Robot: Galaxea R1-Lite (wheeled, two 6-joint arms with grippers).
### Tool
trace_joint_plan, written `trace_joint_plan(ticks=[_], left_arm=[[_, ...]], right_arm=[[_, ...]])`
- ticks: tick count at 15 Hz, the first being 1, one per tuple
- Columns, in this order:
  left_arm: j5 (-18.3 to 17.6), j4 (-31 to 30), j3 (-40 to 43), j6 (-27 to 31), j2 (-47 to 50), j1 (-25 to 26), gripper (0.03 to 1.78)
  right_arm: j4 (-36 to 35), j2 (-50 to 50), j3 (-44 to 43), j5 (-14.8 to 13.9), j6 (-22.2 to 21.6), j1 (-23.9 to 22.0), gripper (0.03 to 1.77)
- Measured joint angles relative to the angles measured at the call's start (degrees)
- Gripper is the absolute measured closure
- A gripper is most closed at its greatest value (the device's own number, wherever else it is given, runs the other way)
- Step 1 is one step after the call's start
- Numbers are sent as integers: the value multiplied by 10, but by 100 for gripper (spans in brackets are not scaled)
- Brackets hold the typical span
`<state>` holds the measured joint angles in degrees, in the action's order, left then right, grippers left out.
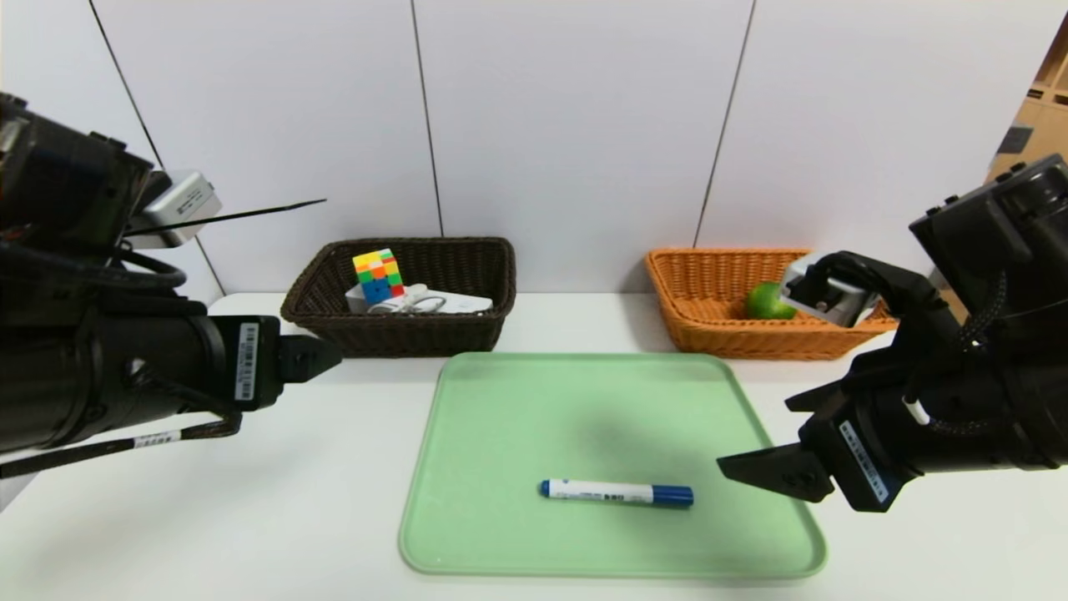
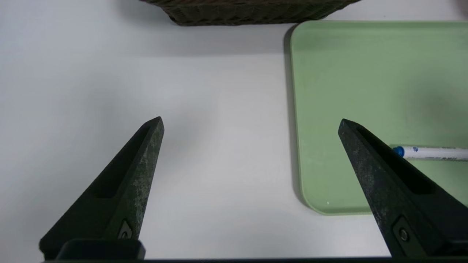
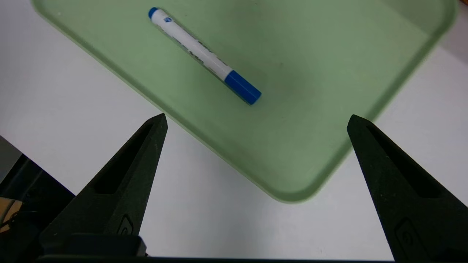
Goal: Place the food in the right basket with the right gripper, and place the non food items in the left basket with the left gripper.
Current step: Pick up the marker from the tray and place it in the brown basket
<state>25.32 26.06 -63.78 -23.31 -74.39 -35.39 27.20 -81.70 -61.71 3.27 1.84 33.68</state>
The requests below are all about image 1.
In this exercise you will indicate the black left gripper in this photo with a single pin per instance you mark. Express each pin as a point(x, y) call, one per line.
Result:
point(250, 361)

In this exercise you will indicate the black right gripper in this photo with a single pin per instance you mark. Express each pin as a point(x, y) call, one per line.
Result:
point(861, 461)

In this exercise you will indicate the colourful puzzle cube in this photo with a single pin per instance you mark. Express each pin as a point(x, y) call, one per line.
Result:
point(378, 275)

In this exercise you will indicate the green lime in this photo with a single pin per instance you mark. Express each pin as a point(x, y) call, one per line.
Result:
point(761, 302)

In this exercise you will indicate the white marker with blue cap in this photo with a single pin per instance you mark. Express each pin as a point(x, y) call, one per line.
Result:
point(609, 492)

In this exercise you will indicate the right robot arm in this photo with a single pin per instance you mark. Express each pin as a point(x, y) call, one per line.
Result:
point(1001, 334)

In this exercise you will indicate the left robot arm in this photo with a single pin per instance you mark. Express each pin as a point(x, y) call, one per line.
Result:
point(83, 376)

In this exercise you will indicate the dark brown wicker basket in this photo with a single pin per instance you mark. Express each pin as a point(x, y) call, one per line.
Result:
point(400, 334)

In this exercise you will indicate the orange wicker basket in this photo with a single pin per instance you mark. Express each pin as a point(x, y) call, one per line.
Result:
point(701, 292)

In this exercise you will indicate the light green plastic tray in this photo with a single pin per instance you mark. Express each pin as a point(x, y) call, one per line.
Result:
point(517, 451)

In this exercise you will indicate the light wooden cabinet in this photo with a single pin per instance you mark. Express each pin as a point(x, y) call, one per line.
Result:
point(1043, 125)

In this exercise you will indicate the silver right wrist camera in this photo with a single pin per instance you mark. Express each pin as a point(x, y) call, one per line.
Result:
point(830, 300)

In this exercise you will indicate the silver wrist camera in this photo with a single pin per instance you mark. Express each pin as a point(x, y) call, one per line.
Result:
point(830, 300)
point(179, 204)

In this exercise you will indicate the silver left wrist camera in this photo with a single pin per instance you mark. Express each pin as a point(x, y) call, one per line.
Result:
point(179, 204)

